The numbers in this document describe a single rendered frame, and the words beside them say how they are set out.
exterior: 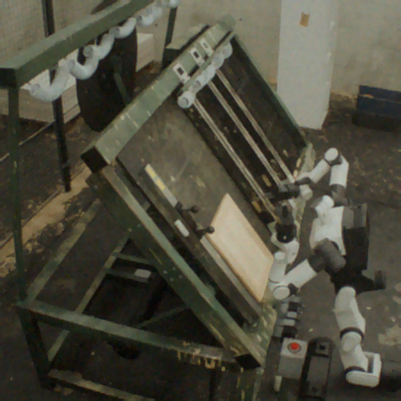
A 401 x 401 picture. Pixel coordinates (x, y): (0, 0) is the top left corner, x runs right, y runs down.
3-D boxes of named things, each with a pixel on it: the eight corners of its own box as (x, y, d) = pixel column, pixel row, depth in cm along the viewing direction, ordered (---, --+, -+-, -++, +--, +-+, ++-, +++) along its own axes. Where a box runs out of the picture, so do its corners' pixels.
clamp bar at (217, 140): (277, 242, 318) (311, 228, 306) (157, 77, 282) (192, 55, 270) (279, 232, 326) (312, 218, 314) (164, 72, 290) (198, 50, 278)
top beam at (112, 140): (93, 175, 213) (109, 165, 208) (78, 156, 210) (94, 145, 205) (226, 29, 390) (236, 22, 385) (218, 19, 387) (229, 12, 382)
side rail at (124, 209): (232, 356, 250) (250, 352, 244) (83, 180, 217) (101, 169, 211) (234, 347, 255) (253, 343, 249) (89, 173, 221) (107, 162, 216)
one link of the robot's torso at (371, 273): (387, 278, 275) (381, 254, 268) (386, 294, 265) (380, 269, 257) (338, 285, 287) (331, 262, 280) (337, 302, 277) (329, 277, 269)
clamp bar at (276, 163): (289, 198, 357) (319, 184, 345) (186, 50, 322) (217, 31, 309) (291, 190, 365) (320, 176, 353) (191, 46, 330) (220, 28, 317)
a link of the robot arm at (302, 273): (280, 287, 261) (315, 261, 253) (285, 305, 250) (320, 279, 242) (266, 277, 256) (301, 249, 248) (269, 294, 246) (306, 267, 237)
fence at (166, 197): (253, 318, 267) (260, 316, 265) (138, 172, 238) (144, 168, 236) (255, 311, 271) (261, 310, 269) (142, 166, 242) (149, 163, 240)
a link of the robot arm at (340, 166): (343, 145, 284) (338, 180, 275) (354, 157, 292) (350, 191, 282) (325, 149, 292) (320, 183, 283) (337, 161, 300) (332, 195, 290)
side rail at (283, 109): (295, 151, 420) (307, 145, 414) (217, 36, 386) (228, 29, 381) (297, 146, 426) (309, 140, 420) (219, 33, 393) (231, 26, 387)
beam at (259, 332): (244, 371, 253) (263, 367, 248) (231, 356, 250) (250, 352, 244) (304, 157, 430) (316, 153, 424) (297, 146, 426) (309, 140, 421)
